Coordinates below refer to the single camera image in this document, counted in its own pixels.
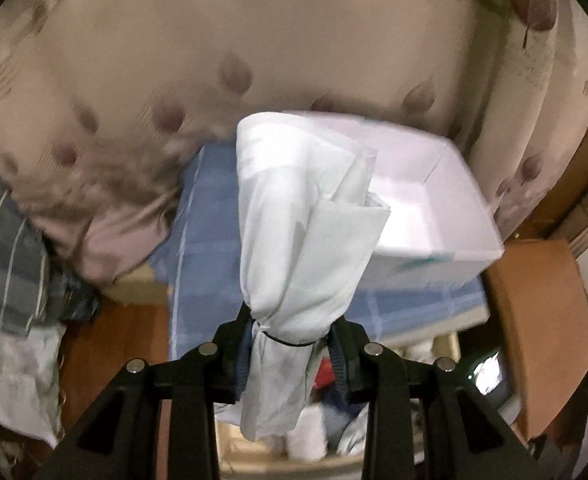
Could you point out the white floral sheet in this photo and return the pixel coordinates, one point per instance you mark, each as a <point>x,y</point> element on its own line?
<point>8,375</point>

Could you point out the grey plaid bedding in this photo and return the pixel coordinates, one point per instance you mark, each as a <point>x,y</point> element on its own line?
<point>3,260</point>

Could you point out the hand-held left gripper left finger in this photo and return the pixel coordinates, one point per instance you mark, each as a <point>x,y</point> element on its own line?
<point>243,360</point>

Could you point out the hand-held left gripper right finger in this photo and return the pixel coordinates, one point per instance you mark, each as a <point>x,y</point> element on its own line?
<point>339,366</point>

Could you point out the white cardboard box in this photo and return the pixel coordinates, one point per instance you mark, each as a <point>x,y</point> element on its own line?
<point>424,200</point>

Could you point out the dark glossy object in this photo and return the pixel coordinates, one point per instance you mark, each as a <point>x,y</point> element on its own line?
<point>489,375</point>

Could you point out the orange-brown wooden chair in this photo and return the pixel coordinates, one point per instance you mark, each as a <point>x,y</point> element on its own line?
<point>539,310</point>

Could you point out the red underwear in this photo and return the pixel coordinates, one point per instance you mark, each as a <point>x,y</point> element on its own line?
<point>325,375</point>

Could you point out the pale blue underwear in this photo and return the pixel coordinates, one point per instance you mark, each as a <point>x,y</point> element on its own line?
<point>349,430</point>

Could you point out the blue checked cloth cover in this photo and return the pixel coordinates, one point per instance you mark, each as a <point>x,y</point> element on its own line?
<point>208,260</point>

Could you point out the beige leaf print curtain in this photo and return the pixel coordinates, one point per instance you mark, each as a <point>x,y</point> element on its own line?
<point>173,35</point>

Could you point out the white cloth underwear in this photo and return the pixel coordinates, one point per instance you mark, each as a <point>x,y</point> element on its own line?
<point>284,235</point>

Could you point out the light wooden drawer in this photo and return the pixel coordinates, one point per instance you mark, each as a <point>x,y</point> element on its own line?
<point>231,442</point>

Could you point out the brown cardboard box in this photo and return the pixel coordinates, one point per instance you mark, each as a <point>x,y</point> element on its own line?
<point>138,287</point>

